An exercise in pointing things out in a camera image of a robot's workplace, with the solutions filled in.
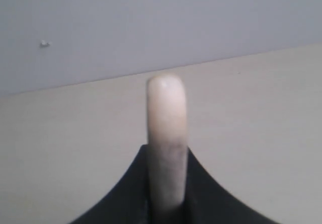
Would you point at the wooden paint brush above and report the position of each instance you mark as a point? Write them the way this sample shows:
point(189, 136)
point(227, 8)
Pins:
point(167, 150)

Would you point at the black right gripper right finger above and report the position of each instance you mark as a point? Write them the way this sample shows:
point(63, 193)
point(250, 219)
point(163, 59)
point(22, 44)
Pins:
point(208, 202)

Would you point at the small white wall blob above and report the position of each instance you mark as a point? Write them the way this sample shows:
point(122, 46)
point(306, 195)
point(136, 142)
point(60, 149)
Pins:
point(44, 44)

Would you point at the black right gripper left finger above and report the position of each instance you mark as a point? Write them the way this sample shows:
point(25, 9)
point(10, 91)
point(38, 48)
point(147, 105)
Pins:
point(128, 200)

